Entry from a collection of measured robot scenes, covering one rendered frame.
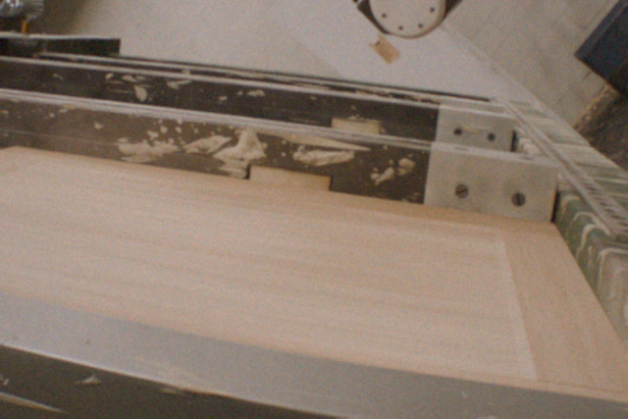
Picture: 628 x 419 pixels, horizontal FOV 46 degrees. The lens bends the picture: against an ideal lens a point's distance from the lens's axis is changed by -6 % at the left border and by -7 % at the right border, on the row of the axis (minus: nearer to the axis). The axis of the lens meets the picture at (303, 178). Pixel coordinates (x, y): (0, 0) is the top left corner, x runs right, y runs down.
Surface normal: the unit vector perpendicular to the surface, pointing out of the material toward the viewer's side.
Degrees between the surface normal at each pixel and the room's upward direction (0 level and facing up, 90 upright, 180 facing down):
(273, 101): 90
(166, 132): 90
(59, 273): 58
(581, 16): 90
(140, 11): 90
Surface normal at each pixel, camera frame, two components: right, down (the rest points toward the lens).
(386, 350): 0.11, -0.98
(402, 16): -0.38, 0.41
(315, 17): -0.25, 0.24
